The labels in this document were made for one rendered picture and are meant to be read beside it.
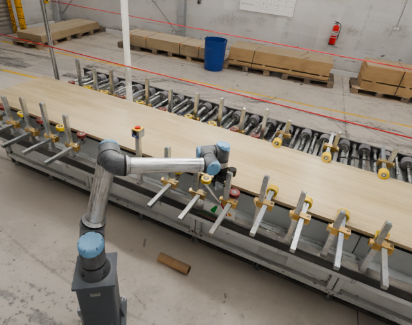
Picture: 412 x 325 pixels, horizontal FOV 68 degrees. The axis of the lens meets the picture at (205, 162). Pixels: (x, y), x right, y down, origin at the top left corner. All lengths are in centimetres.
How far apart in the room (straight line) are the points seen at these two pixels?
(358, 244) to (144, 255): 179
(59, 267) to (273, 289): 185
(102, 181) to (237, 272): 159
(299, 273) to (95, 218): 175
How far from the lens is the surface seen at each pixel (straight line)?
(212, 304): 273
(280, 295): 291
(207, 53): 769
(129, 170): 166
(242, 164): 259
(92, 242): 199
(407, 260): 258
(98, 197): 193
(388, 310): 301
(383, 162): 310
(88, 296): 223
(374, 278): 238
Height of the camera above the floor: 233
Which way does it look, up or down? 34 degrees down
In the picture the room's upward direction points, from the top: 6 degrees clockwise
